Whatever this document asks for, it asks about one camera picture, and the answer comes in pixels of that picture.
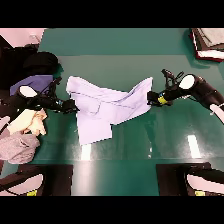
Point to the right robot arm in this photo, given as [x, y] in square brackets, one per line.
[203, 89]

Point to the red garment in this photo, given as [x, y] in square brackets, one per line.
[194, 46]

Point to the black garment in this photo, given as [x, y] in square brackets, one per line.
[41, 62]

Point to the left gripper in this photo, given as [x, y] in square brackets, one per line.
[70, 106]

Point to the lavender shirt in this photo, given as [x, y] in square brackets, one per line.
[100, 106]

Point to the cream garment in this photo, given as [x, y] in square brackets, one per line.
[28, 120]

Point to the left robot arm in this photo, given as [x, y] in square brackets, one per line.
[36, 100]

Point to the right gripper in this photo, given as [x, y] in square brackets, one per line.
[154, 98]

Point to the purple garment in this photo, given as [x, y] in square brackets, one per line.
[31, 83]

